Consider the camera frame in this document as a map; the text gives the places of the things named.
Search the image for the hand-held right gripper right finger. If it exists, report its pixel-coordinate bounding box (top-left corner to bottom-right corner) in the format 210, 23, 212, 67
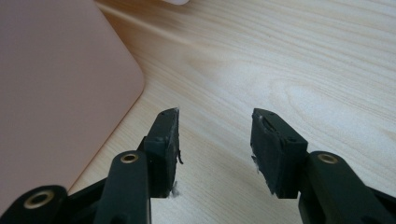
250, 107, 309, 200

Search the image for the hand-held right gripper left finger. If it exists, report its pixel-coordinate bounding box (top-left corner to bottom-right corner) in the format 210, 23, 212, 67
143, 107, 184, 199

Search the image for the pink box lid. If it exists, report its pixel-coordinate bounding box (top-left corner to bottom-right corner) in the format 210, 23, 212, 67
0, 0, 147, 217

